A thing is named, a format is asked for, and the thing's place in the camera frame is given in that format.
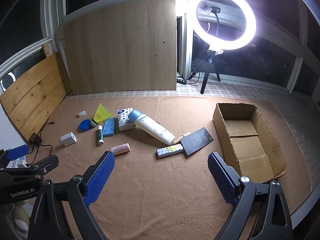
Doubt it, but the black gooseneck phone holder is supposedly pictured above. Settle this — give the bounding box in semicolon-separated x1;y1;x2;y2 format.
203;4;222;37

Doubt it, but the patterned tissue pack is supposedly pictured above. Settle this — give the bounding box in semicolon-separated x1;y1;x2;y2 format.
117;107;137;131

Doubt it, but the cardboard box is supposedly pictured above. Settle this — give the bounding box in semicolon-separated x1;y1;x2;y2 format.
212;102;287;183

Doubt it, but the white fuzzy cloth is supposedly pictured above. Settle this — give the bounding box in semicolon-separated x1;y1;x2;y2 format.
5;202;32;234

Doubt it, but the small wooden block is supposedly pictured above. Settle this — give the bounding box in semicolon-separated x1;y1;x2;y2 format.
172;131;192;145

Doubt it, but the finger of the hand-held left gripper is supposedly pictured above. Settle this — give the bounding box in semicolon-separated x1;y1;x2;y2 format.
0;144;29;167
6;154;59;178

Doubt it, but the white bottle with blue cap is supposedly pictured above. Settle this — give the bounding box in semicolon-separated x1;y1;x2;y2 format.
128;109;176;145

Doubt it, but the black power adapter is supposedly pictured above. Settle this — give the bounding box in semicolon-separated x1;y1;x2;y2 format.
29;132;43;145

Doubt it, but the large light wood board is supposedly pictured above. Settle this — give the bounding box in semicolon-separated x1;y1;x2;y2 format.
61;0;177;95

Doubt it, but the yellow shuttlecock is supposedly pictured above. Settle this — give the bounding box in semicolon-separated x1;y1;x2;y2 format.
90;103;112;127

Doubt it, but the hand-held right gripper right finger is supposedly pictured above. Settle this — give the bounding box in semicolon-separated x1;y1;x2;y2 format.
207;152;294;240

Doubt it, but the black cable bundle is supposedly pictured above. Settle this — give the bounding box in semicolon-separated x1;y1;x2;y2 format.
187;59;201;83

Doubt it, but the pink tube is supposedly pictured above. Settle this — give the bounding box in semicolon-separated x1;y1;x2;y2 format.
110;143;131;157

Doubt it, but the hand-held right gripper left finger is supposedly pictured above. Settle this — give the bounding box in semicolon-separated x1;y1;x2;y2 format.
27;151;115;240

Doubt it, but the perforated wood strip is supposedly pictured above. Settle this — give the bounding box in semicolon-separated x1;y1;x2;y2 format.
42;42;55;58

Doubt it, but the black card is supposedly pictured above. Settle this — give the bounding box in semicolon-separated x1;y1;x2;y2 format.
179;127;213;157

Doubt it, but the white charger plug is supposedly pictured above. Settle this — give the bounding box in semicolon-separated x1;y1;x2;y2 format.
60;132;76;147

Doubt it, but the blue plastic case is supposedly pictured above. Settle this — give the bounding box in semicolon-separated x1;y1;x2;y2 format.
102;118;116;137

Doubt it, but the patterned white lighter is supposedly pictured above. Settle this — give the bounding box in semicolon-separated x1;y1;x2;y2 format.
156;144;183;159

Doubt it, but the green stick tube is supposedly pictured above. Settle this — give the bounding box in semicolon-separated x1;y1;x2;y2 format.
96;125;104;145

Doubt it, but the white power strip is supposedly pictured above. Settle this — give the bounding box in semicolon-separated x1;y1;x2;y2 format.
6;156;28;169

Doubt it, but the pine plank panel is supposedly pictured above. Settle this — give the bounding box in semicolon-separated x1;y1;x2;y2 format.
0;51;73;143

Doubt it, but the blue round lid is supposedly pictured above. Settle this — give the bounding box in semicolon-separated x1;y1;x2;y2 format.
79;119;92;132

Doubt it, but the white ring light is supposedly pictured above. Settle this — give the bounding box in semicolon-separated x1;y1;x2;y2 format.
189;0;257;51

